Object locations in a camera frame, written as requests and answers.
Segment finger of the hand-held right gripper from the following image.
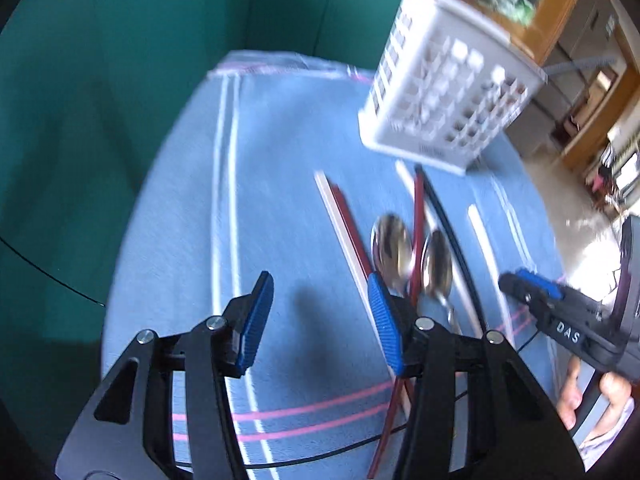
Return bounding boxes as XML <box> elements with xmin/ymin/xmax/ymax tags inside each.
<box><xmin>498</xmin><ymin>268</ymin><xmax>567</xmax><ymax>317</ymax></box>

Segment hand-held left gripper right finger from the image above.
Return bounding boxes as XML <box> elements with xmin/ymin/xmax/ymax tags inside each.
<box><xmin>366</xmin><ymin>271</ymin><xmax>581</xmax><ymax>480</ymax></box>

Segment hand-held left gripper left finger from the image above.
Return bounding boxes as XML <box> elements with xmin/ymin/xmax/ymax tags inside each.
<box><xmin>54</xmin><ymin>270</ymin><xmax>275</xmax><ymax>480</ymax></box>

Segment white chopstick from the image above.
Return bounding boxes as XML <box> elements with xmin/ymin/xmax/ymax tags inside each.
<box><xmin>466</xmin><ymin>204</ymin><xmax>508</xmax><ymax>328</ymax></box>
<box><xmin>396</xmin><ymin>159</ymin><xmax>483</xmax><ymax>333</ymax></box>
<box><xmin>314</xmin><ymin>170</ymin><xmax>401</xmax><ymax>378</ymax></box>

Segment metal spoon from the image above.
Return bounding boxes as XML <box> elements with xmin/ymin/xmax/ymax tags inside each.
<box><xmin>370</xmin><ymin>214</ymin><xmax>417</xmax><ymax>297</ymax></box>
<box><xmin>421</xmin><ymin>230</ymin><xmax>463</xmax><ymax>333</ymax></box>

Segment black chopstick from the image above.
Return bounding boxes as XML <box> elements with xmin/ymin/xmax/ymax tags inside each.
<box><xmin>424</xmin><ymin>177</ymin><xmax>488</xmax><ymax>338</ymax></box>

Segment dark red chopstick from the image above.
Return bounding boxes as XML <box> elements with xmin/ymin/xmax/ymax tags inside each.
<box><xmin>327</xmin><ymin>184</ymin><xmax>375</xmax><ymax>278</ymax></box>

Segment white plastic utensil basket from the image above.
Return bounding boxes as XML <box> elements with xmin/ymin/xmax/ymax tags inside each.
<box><xmin>358</xmin><ymin>0</ymin><xmax>549</xmax><ymax>177</ymax></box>

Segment person's right hand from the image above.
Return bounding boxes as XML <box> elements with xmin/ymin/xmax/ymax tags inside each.
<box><xmin>555</xmin><ymin>356</ymin><xmax>634</xmax><ymax>430</ymax></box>

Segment person's light purple clothing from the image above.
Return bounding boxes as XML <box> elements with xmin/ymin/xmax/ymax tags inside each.
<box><xmin>575</xmin><ymin>395</ymin><xmax>638</xmax><ymax>463</ymax></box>

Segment wooden chair with clothes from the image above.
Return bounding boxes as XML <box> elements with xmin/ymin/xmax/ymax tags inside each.
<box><xmin>582</xmin><ymin>135</ymin><xmax>640</xmax><ymax>216</ymax></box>

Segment blue striped tablecloth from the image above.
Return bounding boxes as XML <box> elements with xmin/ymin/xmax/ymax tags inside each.
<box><xmin>100</xmin><ymin>50</ymin><xmax>568</xmax><ymax>480</ymax></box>

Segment green base cabinets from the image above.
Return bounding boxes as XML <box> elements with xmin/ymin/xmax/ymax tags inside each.
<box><xmin>0</xmin><ymin>0</ymin><xmax>421</xmax><ymax>411</ymax></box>

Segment wood framed glass sliding door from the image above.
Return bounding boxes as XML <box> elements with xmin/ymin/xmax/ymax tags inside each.
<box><xmin>457</xmin><ymin>0</ymin><xmax>593</xmax><ymax>68</ymax></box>

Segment silver refrigerator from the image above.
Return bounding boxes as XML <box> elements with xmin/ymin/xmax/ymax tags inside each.
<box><xmin>550</xmin><ymin>0</ymin><xmax>626</xmax><ymax>156</ymax></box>

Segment black cable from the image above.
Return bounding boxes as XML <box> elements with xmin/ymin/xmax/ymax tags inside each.
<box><xmin>235</xmin><ymin>327</ymin><xmax>543</xmax><ymax>468</ymax></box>

